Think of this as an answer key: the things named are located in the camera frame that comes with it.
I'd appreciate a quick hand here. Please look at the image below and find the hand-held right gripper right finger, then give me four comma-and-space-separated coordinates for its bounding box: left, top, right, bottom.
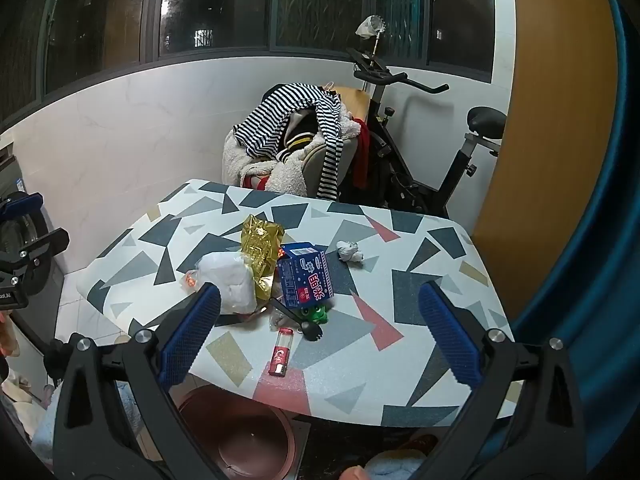
417, 281, 588, 480

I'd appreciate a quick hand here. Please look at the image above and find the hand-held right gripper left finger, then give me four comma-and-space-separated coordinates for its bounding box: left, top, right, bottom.
52, 281, 223, 480

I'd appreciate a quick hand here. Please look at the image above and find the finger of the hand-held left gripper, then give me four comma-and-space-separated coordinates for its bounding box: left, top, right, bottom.
0, 192, 45, 223
0, 227, 71, 286

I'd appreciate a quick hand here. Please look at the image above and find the white plastic bag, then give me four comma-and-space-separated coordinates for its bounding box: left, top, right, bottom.
192, 251, 261, 316

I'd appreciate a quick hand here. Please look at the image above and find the red lighter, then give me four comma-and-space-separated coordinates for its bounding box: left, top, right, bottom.
269, 327, 293, 377

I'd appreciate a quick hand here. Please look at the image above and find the gold green snack bag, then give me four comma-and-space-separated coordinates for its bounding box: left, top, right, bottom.
241, 214, 286, 303

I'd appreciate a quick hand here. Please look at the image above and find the brown round bin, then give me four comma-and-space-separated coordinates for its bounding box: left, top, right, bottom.
177, 385, 301, 478

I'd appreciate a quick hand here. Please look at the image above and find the black plastic spoon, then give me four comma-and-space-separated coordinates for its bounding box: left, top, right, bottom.
269, 297, 326, 345

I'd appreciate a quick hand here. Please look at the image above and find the blue paper carton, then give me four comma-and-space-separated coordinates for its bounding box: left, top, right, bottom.
276, 241, 337, 311

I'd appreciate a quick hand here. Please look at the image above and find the black round object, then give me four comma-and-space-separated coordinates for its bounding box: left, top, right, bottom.
44, 339, 71, 376

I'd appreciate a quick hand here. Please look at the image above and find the geometric patterned tablecloth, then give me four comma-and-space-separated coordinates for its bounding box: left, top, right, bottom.
75, 178, 516, 428

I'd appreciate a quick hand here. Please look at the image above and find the green frog plush toy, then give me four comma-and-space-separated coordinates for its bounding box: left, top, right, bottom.
292, 302, 331, 326

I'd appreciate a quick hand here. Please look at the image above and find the crumpled white tissue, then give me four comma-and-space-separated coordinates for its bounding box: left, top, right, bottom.
336, 240, 365, 264

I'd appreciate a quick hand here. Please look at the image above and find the light blue fluffy cloth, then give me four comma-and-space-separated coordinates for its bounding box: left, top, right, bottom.
30, 382, 146, 461
362, 447, 431, 480

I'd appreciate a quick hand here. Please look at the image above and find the black exercise bike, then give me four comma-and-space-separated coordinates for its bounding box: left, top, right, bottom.
345, 47, 508, 218

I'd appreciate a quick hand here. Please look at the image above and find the white fleece garment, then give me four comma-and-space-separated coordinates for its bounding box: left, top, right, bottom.
221, 130, 321, 196

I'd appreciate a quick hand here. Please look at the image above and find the red garment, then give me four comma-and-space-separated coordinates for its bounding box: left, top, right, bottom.
352, 120, 373, 188

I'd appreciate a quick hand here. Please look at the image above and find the beige chair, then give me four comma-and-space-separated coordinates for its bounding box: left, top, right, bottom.
280, 110, 361, 201

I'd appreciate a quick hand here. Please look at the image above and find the wooden door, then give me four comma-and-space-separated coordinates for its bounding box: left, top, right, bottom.
472, 0, 628, 321

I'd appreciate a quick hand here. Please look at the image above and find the striped black white shirt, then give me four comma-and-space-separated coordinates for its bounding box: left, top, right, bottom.
232, 82, 346, 201

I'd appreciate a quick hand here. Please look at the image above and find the brown cardboard panel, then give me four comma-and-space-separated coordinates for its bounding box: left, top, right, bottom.
330, 86, 373, 121

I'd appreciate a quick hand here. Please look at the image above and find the white mesh net on stick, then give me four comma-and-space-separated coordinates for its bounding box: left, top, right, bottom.
356, 15, 388, 61

